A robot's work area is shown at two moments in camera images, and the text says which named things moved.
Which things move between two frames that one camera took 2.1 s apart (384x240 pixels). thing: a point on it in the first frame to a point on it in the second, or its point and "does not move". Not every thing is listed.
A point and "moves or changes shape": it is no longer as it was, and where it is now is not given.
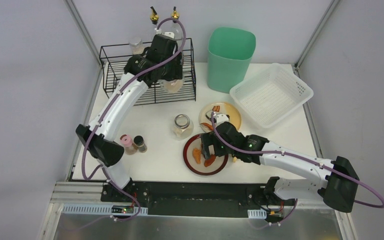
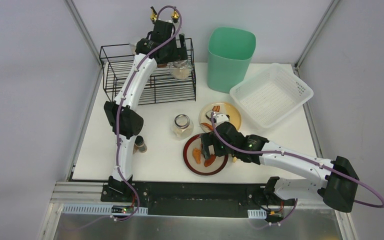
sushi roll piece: (208, 114) does not move
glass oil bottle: (154, 18) does not move
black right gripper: (208, 142) does not move
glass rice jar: (173, 86) moves or changes shape
